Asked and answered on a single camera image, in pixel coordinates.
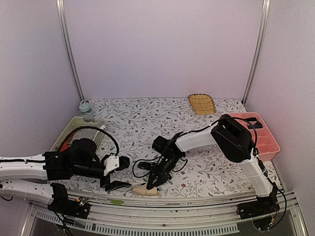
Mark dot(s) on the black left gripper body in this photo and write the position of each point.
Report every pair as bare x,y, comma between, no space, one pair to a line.
79,169

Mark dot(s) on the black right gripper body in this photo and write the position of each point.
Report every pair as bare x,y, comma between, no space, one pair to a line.
168,166

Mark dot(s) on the beige garment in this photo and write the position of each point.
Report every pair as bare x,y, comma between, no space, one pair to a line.
143,191

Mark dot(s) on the navy underwear with cream waistband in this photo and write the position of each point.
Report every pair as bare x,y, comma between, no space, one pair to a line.
257,125

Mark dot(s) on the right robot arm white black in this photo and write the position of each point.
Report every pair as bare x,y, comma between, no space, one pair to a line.
234,140

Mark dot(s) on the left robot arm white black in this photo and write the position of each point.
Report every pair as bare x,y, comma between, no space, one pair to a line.
34,177

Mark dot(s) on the green tape piece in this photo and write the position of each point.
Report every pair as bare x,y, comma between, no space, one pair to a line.
116,202

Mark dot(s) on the floral tablecloth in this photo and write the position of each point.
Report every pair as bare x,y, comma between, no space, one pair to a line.
134,123

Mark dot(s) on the red garment in basket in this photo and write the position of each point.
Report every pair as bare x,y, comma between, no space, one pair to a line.
65,146

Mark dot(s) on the cream perforated laundry basket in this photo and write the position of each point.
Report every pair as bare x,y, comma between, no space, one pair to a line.
77,122

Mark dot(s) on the mint lidded glass jar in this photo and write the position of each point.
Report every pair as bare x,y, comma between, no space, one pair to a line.
85,111

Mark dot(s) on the yellow woven bamboo tray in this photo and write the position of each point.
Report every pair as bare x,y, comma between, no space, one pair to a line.
202,104

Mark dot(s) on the pink divided organizer box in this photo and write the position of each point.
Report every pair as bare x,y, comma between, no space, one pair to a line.
266,143

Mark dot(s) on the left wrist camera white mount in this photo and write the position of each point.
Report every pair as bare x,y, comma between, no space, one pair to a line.
114,162

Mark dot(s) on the aluminium front rail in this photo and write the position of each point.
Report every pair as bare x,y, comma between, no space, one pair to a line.
205,216

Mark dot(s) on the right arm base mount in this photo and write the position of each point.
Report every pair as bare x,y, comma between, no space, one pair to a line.
259,207

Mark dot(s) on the left aluminium frame post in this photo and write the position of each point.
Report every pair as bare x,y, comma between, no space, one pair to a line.
68,48

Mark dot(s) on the aluminium frame post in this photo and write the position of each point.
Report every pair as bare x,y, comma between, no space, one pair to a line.
68,48
259,43

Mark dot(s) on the right aluminium frame post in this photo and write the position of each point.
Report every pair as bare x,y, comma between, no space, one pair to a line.
259,43

